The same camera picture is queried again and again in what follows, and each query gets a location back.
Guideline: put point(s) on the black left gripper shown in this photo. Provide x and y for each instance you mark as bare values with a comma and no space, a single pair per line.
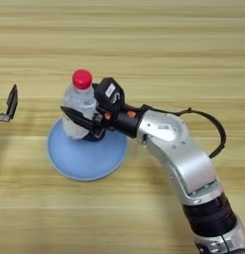
1,118

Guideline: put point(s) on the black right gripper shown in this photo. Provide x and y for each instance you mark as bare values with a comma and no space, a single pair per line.
125,122

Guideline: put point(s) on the clear bottle with red cap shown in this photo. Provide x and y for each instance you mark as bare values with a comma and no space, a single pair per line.
79,99

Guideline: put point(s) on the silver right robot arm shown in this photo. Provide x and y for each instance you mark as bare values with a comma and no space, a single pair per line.
186,158

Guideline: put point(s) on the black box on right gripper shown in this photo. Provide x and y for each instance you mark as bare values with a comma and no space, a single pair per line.
109,94

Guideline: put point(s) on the light blue round plate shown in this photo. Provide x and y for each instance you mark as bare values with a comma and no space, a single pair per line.
81,158

